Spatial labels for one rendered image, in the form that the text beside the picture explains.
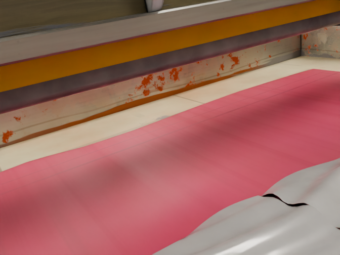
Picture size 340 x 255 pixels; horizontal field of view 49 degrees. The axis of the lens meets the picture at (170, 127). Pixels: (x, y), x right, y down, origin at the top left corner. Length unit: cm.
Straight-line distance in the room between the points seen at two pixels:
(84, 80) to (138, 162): 6
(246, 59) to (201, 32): 18
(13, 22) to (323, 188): 15
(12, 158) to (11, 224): 9
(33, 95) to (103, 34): 5
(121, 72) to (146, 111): 12
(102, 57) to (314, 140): 13
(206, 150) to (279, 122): 6
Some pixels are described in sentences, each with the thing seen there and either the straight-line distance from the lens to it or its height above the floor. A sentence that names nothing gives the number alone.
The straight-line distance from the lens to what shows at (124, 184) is 20.
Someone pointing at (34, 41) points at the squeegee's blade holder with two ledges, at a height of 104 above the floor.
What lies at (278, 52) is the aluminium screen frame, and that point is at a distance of 44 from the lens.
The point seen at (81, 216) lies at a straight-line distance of 18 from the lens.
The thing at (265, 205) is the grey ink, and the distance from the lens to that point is 16.
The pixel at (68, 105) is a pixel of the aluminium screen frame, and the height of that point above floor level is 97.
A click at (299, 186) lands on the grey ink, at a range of 18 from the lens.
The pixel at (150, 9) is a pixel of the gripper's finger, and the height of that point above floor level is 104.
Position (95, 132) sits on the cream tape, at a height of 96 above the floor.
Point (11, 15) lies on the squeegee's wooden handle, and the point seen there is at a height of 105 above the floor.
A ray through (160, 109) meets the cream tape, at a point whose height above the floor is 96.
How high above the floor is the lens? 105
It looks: 20 degrees down
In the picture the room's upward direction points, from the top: 9 degrees counter-clockwise
